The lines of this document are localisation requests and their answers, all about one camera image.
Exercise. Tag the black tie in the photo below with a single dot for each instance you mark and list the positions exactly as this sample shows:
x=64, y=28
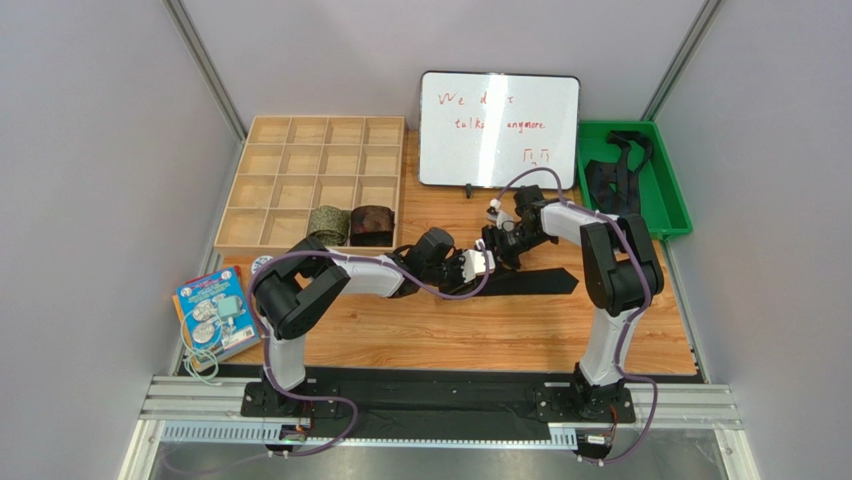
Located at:
x=552, y=281

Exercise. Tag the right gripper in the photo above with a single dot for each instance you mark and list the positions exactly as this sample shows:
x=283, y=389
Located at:
x=505, y=240

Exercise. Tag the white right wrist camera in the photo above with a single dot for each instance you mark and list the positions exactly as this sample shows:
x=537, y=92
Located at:
x=496, y=215

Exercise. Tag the white whiteboard with red writing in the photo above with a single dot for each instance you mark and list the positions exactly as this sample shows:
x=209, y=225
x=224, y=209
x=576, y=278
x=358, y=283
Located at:
x=484, y=129

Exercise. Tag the wooden compartment organizer box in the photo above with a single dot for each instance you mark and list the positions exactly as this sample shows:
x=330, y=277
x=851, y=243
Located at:
x=292, y=165

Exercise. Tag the green plastic bin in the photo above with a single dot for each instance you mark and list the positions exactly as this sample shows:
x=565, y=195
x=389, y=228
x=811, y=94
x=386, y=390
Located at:
x=662, y=204

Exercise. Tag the blue children's book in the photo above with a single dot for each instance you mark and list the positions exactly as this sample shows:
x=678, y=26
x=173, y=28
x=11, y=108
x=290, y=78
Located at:
x=213, y=313

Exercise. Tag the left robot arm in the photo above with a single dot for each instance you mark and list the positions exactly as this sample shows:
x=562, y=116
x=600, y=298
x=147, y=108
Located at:
x=292, y=292

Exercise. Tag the green patterned rolled tie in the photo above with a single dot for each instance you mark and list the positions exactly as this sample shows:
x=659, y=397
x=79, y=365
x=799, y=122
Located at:
x=330, y=225

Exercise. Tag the brown red rolled tie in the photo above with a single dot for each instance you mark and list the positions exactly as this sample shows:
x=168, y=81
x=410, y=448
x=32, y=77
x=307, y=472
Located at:
x=372, y=226

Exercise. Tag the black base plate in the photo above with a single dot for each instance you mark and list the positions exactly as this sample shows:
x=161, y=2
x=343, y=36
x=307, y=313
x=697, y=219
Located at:
x=439, y=405

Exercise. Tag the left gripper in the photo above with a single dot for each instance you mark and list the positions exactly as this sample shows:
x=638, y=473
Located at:
x=456, y=268

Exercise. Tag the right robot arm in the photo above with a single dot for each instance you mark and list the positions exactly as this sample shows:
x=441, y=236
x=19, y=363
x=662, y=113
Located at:
x=622, y=274

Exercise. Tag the dark striped tie in bin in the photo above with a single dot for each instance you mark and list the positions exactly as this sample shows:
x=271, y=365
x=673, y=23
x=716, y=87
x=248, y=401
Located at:
x=614, y=187

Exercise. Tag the aluminium frame rail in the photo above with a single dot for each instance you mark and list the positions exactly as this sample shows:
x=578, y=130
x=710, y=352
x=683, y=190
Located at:
x=681, y=430

